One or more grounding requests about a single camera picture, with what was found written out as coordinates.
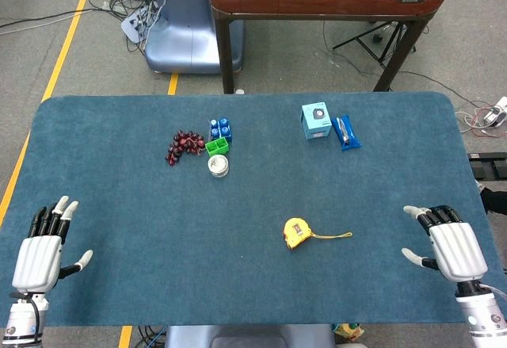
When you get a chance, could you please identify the white floor power strip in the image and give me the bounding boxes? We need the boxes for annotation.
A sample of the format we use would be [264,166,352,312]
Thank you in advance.
[120,9,154,44]

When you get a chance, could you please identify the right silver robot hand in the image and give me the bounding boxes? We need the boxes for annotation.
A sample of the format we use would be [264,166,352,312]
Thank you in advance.
[401,204,489,285]

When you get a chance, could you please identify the black foot pedal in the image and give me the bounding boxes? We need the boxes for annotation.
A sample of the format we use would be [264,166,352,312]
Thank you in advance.
[468,151,507,181]

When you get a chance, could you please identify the light blue carton box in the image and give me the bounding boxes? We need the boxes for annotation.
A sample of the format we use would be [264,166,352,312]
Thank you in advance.
[300,102,333,140]

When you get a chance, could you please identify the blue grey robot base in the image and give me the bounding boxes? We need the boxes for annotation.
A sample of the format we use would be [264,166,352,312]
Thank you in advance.
[144,0,245,75]

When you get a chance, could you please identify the yellow green toy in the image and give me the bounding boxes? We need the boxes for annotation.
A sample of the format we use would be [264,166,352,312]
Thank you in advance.
[335,323,366,344]

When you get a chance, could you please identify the dark red grape bunch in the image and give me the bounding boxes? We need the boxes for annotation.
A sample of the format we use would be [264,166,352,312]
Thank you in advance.
[164,129,207,168]

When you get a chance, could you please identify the green toy building block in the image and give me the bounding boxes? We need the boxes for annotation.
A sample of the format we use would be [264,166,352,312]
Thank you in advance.
[204,136,231,156]

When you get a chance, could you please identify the brown wooden mahjong table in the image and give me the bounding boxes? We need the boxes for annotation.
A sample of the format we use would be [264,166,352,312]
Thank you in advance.
[208,0,448,94]

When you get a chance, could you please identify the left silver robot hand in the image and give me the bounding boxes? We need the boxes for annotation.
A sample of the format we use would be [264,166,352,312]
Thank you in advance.
[10,195,94,296]

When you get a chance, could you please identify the yellow tape measure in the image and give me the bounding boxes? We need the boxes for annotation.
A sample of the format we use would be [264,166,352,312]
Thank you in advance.
[283,216,353,250]

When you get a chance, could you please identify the grey blue robot torso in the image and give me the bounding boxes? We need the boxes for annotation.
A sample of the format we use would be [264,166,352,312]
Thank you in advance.
[164,323,337,348]

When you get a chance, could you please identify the black tripod stand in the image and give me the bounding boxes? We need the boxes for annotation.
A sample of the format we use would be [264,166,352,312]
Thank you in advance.
[332,21,417,67]

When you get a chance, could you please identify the blue snack packet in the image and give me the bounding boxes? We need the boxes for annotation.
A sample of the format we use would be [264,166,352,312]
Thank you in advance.
[330,114,362,152]

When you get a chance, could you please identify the white power strip red wires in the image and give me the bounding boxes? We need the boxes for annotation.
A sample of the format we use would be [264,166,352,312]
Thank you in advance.
[483,96,507,127]

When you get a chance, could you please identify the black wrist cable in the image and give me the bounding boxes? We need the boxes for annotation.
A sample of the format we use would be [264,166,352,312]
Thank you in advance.
[10,291,43,343]

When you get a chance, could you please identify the blue table mat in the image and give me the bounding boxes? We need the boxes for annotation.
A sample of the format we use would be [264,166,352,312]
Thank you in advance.
[0,92,507,328]

